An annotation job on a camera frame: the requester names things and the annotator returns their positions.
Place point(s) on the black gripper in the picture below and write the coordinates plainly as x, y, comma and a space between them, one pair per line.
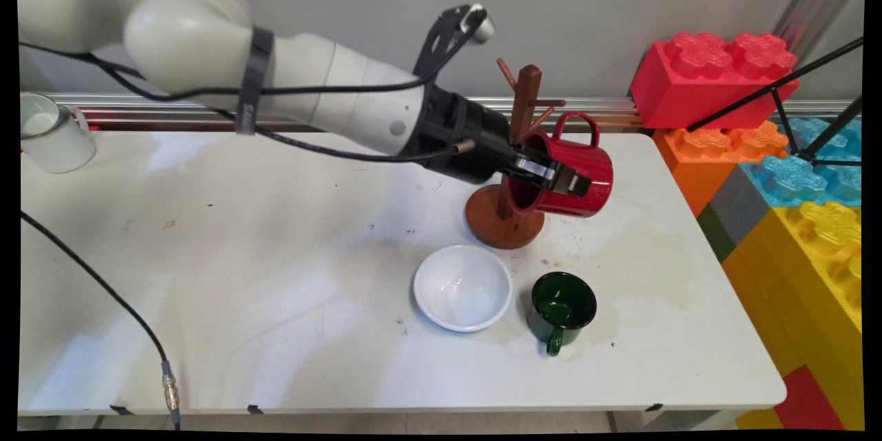
468, 141

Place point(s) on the red enamel mug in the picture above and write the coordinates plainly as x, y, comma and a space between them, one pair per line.
592, 151

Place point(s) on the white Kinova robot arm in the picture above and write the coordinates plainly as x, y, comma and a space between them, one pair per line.
193, 41

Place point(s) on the brown wooden mug tree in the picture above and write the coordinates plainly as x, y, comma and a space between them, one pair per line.
503, 224

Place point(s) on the dark green enamel mug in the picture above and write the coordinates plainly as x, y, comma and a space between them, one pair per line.
561, 303

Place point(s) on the orange giant toy brick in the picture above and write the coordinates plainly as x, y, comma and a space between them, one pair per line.
689, 165

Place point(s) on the white ceramic bowl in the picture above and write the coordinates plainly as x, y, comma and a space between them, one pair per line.
462, 289

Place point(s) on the red giant toy brick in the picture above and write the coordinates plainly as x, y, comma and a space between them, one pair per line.
689, 83

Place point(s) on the green giant toy brick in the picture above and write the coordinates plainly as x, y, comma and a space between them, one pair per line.
716, 234

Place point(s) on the grey giant toy brick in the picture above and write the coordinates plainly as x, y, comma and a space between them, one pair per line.
741, 207

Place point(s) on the blue giant toy brick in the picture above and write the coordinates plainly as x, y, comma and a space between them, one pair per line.
785, 182

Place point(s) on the yellow giant toy brick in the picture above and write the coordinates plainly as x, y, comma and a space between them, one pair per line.
792, 289

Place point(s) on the slanted aluminium profile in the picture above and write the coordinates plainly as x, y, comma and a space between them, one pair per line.
820, 0

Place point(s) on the small red toy brick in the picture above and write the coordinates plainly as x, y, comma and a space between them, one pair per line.
806, 400

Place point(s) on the white mug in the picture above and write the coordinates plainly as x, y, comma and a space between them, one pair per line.
62, 148

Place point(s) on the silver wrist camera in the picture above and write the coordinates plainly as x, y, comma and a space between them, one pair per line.
484, 27

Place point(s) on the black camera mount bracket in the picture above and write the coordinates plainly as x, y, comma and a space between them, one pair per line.
441, 38

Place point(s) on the horizontal aluminium rail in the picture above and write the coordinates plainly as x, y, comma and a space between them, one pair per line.
344, 110

